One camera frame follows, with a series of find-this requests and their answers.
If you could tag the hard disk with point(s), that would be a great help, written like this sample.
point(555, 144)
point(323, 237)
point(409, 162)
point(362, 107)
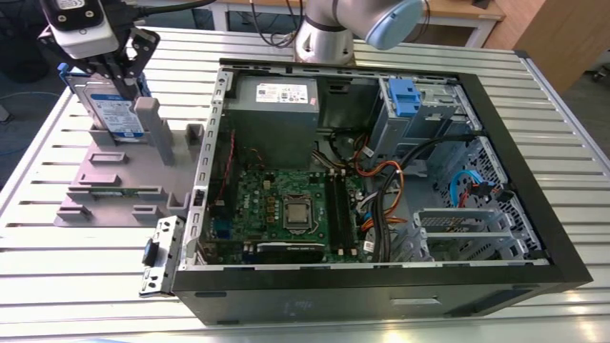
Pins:
point(114, 114)

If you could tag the black RAM slot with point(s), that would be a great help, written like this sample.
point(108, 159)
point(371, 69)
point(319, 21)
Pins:
point(347, 214)
point(334, 214)

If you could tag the wooden cabinet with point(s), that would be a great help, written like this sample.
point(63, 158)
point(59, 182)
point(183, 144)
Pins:
point(562, 35)

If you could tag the metal drive cage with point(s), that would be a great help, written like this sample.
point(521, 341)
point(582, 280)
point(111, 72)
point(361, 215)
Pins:
point(429, 121)

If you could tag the grey power supply unit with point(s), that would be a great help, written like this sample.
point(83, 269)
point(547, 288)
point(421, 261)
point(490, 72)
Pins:
point(271, 135)

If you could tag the wooden top desk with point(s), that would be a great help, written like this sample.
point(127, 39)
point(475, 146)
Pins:
point(477, 12)

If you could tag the grey parts rack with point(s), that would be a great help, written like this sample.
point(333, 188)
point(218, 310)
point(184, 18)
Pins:
point(143, 171)

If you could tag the metal disk bay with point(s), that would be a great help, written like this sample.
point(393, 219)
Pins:
point(457, 214)

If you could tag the black graphics card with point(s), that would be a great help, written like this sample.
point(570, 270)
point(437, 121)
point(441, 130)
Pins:
point(291, 250)

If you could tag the black open PC case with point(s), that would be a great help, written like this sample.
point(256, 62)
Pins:
point(334, 296)

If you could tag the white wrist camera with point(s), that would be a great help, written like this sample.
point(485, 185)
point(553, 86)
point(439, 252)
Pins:
point(80, 32)

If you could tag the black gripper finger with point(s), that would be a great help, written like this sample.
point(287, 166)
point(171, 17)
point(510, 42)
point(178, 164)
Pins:
point(80, 64)
point(143, 46)

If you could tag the blue plastic drive latch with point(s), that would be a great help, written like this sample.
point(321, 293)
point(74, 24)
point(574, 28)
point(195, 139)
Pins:
point(402, 96)

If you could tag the CPU socket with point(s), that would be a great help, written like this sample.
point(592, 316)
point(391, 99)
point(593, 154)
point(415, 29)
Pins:
point(298, 230)

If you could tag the green motherboard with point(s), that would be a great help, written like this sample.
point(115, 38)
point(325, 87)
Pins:
point(258, 214)

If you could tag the green RAM stick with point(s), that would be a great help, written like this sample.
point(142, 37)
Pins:
point(116, 193)

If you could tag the silver CPU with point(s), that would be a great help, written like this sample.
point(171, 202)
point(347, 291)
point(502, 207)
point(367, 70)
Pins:
point(298, 213)

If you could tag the metal expansion slot bracket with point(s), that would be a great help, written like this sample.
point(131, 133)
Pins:
point(167, 228)

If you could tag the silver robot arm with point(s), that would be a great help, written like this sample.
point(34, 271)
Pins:
point(323, 43)

